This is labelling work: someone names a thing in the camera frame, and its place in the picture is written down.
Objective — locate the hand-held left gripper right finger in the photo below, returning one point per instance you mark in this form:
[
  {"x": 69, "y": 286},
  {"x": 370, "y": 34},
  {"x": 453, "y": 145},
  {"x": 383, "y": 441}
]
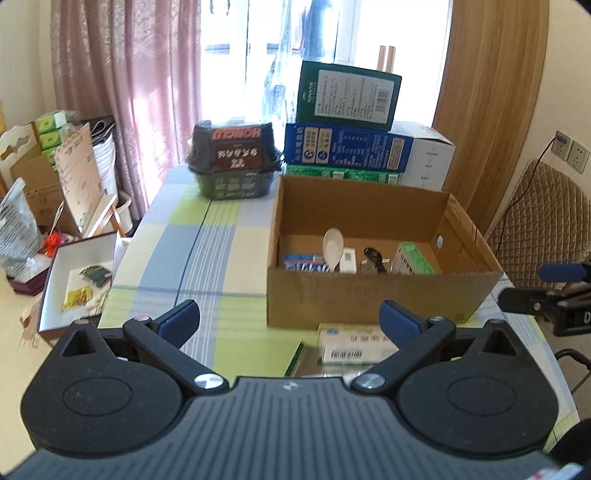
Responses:
[{"x": 398, "y": 322}]

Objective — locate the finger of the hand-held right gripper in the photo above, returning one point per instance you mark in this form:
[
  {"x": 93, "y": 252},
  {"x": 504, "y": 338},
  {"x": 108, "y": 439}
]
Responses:
[
  {"x": 526, "y": 301},
  {"x": 565, "y": 272}
]

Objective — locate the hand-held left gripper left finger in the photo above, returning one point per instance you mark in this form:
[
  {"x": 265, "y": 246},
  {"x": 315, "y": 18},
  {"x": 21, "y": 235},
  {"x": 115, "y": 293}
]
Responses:
[{"x": 178, "y": 319}]

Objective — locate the brown cardboard box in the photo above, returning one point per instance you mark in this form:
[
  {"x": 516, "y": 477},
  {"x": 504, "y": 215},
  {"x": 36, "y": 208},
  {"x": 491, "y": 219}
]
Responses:
[{"x": 378, "y": 300}]

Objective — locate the silver white medicine box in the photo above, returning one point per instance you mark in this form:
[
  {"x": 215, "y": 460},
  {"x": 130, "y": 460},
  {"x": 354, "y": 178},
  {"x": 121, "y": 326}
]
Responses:
[{"x": 355, "y": 344}]

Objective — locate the white power adapter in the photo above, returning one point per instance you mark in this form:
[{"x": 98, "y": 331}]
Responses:
[{"x": 348, "y": 259}]

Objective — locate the silver foil pouch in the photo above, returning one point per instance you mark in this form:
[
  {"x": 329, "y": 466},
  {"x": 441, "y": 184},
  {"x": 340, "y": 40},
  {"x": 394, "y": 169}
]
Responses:
[{"x": 304, "y": 364}]

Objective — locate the white plastic spoon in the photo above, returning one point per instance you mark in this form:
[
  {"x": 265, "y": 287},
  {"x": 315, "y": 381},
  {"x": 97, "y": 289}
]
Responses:
[{"x": 332, "y": 242}]

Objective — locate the white medicine box green print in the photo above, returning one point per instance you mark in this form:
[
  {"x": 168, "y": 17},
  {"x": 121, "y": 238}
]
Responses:
[{"x": 304, "y": 263}]

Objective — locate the checked cloth covered desktop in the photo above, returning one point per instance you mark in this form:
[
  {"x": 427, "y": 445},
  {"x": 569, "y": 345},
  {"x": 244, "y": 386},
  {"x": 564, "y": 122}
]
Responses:
[{"x": 221, "y": 258}]

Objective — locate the brown quilted chair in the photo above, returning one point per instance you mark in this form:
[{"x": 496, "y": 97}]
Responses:
[{"x": 540, "y": 217}]

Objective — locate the dark green packet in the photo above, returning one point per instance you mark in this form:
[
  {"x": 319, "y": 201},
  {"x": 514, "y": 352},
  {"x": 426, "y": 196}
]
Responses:
[{"x": 96, "y": 276}]

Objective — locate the yellow packet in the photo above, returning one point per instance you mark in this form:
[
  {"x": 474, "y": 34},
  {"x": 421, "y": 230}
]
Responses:
[{"x": 76, "y": 297}]

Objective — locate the white bin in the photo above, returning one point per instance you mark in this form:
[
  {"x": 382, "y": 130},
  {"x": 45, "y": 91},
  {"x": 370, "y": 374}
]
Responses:
[{"x": 124, "y": 212}]

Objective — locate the open white gift box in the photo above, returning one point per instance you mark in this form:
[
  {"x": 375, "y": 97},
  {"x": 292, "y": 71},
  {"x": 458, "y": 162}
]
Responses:
[{"x": 55, "y": 318}]

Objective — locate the dark green instant noodle bowl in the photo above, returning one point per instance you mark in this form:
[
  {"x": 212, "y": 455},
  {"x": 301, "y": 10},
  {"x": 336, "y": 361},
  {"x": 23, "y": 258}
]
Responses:
[{"x": 235, "y": 187}]

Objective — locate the orange red toy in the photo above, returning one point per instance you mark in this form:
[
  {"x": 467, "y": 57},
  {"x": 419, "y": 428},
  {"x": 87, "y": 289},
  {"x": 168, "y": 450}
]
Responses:
[{"x": 51, "y": 243}]

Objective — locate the purple box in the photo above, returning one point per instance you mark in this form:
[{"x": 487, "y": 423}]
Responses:
[{"x": 25, "y": 285}]

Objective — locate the white carton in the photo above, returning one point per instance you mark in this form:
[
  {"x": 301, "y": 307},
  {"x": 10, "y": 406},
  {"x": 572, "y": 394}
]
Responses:
[{"x": 431, "y": 161}]

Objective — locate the light green carton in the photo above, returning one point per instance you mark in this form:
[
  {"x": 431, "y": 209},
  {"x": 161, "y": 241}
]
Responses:
[{"x": 323, "y": 173}]

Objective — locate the printed white paper board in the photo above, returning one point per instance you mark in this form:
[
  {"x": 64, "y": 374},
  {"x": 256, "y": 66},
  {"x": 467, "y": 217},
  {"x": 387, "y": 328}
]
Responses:
[{"x": 81, "y": 175}]

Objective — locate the black instant noodle bowl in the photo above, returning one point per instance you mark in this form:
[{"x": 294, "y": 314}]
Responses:
[{"x": 235, "y": 147}]

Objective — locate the blue carton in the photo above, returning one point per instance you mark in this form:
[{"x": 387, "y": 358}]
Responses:
[{"x": 346, "y": 147}]

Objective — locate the stack of black white bags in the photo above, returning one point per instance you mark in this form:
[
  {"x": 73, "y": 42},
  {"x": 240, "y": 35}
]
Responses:
[{"x": 105, "y": 152}]

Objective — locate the clear plastic bag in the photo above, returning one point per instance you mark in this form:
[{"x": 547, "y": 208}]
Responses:
[{"x": 16, "y": 230}]

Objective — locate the plain brown storage carton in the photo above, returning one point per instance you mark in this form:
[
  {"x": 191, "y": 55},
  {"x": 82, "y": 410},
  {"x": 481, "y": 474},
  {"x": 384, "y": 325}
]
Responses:
[{"x": 39, "y": 194}]

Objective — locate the stack of green tissue packs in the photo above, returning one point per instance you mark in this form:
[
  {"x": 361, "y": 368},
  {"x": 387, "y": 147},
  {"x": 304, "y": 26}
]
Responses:
[{"x": 55, "y": 134}]

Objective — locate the dark green carton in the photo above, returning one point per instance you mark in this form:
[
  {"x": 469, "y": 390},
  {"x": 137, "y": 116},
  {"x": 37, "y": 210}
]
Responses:
[{"x": 348, "y": 97}]

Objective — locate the white carved chair back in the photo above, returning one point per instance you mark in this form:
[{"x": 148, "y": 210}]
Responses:
[{"x": 18, "y": 147}]

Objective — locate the pink curtain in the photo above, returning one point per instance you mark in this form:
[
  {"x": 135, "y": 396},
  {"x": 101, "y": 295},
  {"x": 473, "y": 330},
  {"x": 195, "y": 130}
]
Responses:
[{"x": 124, "y": 78}]

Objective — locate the hanging light blue clothes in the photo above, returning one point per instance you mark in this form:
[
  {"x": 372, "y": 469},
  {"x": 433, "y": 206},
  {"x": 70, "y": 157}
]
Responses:
[{"x": 295, "y": 55}]

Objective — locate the black chair frame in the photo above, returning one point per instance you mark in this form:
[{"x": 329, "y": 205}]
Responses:
[{"x": 575, "y": 357}]

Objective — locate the wall socket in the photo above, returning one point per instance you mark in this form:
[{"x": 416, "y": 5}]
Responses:
[
  {"x": 561, "y": 145},
  {"x": 579, "y": 157}
]

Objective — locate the wooden post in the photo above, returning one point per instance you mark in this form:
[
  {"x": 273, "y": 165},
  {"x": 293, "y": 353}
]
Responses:
[
  {"x": 382, "y": 57},
  {"x": 392, "y": 59}
]

